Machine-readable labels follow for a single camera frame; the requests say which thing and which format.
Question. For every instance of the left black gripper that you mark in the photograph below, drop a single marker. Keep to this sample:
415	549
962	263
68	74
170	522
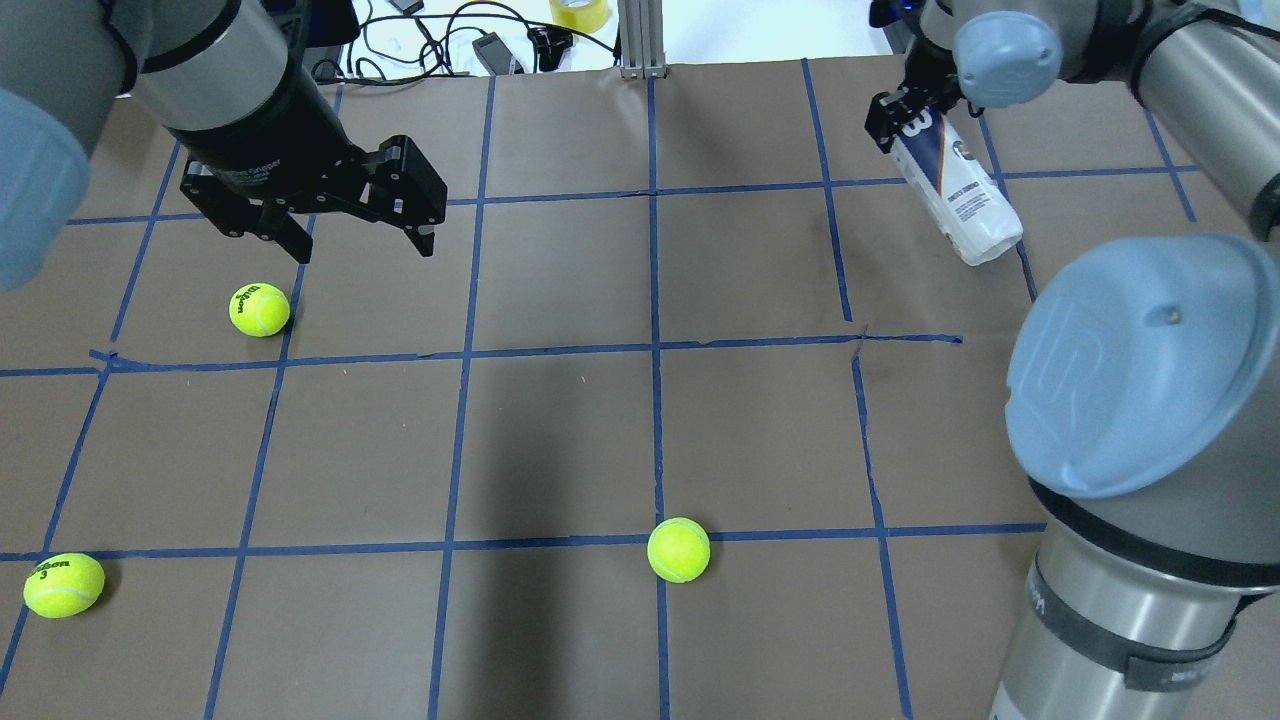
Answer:
262	143

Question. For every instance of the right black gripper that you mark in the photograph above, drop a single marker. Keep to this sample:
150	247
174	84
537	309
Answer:
927	80

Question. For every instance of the clear tennis ball can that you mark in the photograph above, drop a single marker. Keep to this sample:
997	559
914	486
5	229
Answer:
963	200

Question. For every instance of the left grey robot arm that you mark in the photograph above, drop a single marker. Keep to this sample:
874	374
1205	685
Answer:
228	80

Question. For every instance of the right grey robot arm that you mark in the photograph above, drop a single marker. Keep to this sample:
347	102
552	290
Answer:
1143	385

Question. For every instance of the tennis ball upper left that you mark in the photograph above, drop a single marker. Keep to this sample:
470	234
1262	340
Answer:
259	310

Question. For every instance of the tennis ball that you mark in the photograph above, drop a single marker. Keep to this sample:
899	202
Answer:
259	310
64	585
678	550

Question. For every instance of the tennis ball lower left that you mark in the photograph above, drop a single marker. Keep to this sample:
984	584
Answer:
64	585

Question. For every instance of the tennis ball bottom centre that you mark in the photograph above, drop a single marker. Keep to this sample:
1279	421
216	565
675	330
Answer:
678	550

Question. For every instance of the black power adapter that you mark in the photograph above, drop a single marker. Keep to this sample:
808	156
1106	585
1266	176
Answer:
495	56

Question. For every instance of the yellow tape roll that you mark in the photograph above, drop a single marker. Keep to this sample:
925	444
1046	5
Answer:
584	16

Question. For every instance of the aluminium frame post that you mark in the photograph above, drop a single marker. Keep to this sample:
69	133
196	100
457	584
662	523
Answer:
640	32

